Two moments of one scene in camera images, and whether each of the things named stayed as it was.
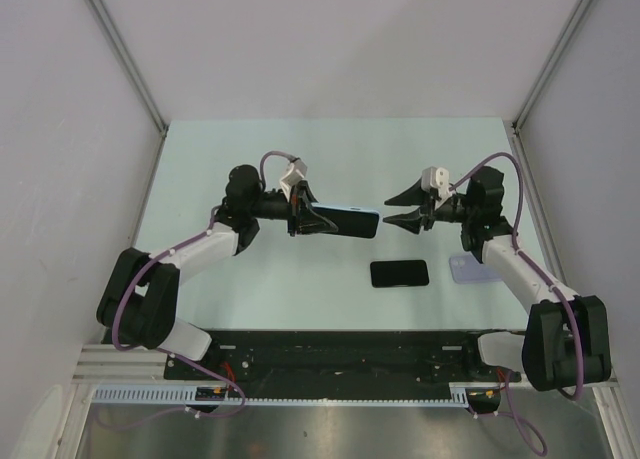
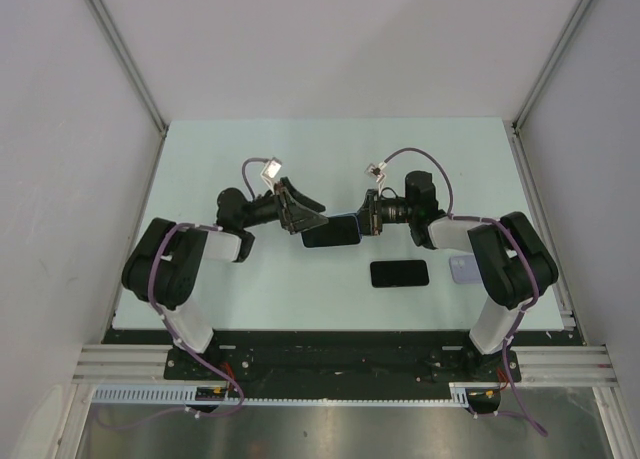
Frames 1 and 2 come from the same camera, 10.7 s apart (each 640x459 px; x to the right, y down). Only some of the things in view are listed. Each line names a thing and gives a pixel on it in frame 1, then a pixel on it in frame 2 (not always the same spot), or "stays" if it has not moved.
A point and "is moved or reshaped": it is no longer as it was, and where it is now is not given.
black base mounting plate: [339, 363] stays
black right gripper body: [445, 212] -> [375, 220]
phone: [401, 273] stays
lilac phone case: [466, 269] stays
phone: [351, 221] is moved or reshaped
